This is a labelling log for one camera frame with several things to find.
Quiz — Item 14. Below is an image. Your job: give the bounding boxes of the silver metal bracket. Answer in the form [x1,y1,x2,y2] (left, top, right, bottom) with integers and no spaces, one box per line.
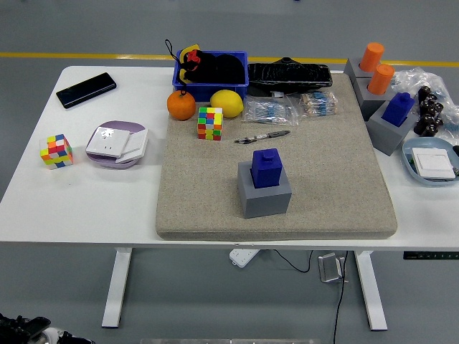
[317,252,349,285]

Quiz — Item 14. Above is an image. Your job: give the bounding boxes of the white table leg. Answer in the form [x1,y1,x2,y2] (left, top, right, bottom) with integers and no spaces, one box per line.
[101,247,133,329]
[353,249,389,331]

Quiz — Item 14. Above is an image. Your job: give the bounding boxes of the yellow lemon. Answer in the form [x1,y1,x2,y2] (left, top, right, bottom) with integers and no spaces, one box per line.
[209,89,245,118]

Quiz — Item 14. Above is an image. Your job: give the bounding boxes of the black drawstring pouch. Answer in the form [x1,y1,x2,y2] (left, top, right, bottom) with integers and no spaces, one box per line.
[164,39,245,96]

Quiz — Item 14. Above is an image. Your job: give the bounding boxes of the black cable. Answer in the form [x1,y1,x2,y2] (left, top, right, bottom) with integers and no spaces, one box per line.
[332,250,349,344]
[274,249,313,272]

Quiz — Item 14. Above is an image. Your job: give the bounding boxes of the black smartphone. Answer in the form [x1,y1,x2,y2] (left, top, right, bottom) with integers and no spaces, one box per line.
[55,72,118,110]

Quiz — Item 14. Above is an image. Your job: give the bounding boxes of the white power strip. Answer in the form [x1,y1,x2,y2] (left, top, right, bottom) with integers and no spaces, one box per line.
[229,248,260,268]

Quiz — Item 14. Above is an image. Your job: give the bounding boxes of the orange fruit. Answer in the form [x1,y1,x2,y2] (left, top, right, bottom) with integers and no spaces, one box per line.
[166,90,197,121]

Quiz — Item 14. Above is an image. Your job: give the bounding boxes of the cluster of black knobs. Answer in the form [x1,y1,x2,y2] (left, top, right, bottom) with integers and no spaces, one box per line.
[413,85,445,138]

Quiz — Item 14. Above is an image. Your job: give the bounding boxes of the black silver pen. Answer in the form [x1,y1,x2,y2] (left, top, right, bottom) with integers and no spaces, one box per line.
[234,130,291,145]

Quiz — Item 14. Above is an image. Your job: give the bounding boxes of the yellow red toy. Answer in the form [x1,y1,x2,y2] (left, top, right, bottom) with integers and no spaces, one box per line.
[178,43,202,83]

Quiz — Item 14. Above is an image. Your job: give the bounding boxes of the black keyboard in plastic wrap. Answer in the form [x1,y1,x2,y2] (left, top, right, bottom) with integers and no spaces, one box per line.
[247,62,333,97]

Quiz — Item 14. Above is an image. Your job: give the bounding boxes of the blue square seal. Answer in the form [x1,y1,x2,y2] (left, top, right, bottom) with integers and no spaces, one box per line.
[250,148,283,189]
[380,92,416,127]

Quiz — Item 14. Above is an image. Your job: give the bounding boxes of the bag of blue resistors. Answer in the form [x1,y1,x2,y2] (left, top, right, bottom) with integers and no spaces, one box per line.
[242,95,300,127]
[297,90,339,118]

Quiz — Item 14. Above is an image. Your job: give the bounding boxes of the purple tray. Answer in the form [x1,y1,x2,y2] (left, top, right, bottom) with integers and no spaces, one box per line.
[85,120,148,170]

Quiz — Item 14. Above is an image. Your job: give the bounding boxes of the grey seal holder block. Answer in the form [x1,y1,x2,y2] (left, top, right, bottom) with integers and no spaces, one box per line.
[366,103,420,157]
[344,57,376,83]
[353,77,395,122]
[237,160,293,219]

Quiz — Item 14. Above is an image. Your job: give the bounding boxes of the blue plastic bin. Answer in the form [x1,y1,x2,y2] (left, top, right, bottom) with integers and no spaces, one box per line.
[171,49,250,103]

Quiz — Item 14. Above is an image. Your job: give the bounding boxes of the orange cylinder seal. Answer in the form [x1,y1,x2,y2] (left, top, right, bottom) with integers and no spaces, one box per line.
[359,42,385,72]
[367,64,396,95]

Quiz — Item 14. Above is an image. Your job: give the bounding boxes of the clear plastic bag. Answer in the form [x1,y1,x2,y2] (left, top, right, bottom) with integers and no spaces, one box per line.
[390,67,459,144]

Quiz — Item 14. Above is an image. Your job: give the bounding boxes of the twisted rubik's cube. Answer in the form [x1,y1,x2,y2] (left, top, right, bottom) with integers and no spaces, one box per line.
[39,133,75,171]

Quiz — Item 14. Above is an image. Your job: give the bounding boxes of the black table control panel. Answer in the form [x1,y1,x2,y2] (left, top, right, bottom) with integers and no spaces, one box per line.
[402,251,459,260]

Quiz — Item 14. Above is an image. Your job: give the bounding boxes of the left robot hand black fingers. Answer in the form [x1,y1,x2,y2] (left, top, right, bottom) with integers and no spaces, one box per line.
[0,313,96,344]

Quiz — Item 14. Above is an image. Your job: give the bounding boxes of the scrambled rubik's cube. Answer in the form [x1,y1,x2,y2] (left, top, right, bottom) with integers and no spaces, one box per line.
[197,106,224,141]

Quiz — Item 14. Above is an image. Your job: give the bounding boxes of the grey-brown mat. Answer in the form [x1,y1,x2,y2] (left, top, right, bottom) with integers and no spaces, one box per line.
[156,73,399,242]

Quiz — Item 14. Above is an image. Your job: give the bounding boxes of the light blue tray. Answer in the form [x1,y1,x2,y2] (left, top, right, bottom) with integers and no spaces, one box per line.
[401,137,459,187]

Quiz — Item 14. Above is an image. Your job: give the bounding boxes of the white wall socket panel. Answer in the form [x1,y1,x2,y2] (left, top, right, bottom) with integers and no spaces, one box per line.
[85,127,132,158]

